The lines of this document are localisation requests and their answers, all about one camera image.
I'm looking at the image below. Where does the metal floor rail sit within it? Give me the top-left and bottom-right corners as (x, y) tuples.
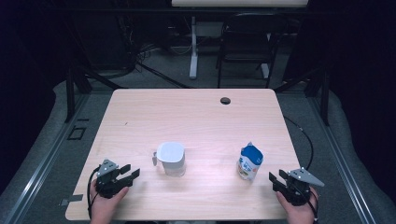
(0, 92), (92, 224)
(307, 96), (378, 224)

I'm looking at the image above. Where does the thin black floor cable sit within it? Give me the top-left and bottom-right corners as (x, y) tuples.
(283, 115), (315, 171)

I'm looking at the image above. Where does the black folding chair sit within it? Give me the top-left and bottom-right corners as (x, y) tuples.
(216, 12), (289, 89)

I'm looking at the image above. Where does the blue and white milk pouch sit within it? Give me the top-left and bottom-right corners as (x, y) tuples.
(236, 142), (264, 181)

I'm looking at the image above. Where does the person's right hand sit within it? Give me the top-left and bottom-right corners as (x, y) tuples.
(275, 186), (320, 224)

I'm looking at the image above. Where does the left hand-held gripper black cable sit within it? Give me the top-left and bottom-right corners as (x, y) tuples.
(87, 166), (102, 220)

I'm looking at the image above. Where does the white desk leg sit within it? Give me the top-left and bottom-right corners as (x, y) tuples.
(189, 16), (199, 80)
(261, 31), (271, 79)

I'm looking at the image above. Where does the bundle of background cables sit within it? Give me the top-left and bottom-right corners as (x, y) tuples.
(132, 41), (158, 64)

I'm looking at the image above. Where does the right hand-held gripper black cable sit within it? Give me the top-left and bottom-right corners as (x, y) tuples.
(306, 186), (319, 222)

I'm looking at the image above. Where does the hand-held gripper black cable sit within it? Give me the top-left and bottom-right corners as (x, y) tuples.
(306, 186), (319, 222)
(87, 166), (102, 220)

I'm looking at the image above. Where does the person's left hand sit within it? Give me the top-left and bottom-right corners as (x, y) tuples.
(90, 186), (130, 224)

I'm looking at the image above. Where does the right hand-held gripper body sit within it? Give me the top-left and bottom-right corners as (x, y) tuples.
(279, 167), (325, 207)

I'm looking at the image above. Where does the clear jar with white lid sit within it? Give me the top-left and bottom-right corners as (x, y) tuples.
(151, 141), (187, 177)

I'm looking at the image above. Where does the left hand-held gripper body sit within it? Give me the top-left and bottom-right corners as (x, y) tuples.
(94, 159), (126, 200)

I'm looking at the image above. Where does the thick black floor cable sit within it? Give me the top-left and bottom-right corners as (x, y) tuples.
(135, 61), (191, 90)

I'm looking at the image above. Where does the black metal stand frame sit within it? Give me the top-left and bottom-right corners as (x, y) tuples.
(274, 65), (331, 127)
(64, 65), (126, 123)

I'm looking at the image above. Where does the grey tape strip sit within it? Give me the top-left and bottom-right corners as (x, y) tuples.
(59, 193), (84, 207)

